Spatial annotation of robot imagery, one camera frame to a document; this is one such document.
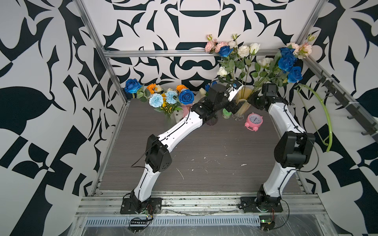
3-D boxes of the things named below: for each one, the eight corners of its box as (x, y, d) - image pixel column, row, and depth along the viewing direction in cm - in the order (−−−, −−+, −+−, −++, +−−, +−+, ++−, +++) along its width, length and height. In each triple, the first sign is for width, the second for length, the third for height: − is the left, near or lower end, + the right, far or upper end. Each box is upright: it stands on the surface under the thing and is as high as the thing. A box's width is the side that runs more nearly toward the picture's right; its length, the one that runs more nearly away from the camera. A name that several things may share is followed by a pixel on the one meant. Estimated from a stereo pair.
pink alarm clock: (243, 127, 106) (244, 124, 104) (248, 114, 114) (249, 111, 112) (258, 133, 103) (260, 130, 101) (262, 119, 111) (263, 116, 108)
